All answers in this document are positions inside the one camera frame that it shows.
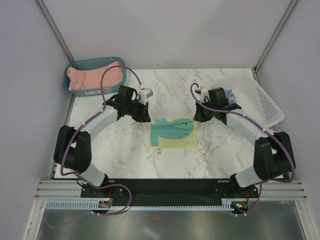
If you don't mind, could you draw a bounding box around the teal transparent plastic bin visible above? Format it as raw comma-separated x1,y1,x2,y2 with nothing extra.
62,57,127,97

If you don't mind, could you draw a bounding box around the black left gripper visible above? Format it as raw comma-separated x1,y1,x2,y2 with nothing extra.
125,99,151,124

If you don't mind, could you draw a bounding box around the blue towel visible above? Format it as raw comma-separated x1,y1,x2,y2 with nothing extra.
224,89,236,105

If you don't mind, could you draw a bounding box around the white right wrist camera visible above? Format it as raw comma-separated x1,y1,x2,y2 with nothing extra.
194,86,206,95

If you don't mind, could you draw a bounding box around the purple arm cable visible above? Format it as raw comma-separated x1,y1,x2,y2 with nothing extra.
189,82,298,217
44,66,143,228

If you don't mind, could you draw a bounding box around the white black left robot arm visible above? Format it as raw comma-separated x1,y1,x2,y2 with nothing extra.
53,85,153,197

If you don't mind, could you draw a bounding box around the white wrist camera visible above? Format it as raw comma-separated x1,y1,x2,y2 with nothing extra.
194,86,206,95
138,88,153,105

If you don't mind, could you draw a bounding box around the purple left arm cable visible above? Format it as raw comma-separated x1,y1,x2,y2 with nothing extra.
44,66,143,228

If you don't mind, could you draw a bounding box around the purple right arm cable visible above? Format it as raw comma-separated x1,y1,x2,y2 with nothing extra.
189,82,298,217

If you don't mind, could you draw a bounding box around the aluminium frame rail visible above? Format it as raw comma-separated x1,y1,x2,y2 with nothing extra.
35,178,307,201

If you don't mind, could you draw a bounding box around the white perforated plastic basket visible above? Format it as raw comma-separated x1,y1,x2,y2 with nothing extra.
212,71,285,128

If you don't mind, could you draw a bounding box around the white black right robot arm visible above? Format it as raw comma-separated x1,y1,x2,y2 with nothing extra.
190,83,296,197

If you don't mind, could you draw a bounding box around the yellow green towel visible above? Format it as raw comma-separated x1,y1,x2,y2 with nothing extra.
149,116,198,150

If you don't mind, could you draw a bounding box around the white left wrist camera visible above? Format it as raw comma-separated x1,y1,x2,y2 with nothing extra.
138,88,153,105

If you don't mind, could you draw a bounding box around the pink towel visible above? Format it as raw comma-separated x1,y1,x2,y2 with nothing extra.
66,61,124,91

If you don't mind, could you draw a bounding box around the white slotted cable duct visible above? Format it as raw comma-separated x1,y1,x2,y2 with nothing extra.
45,199,247,211

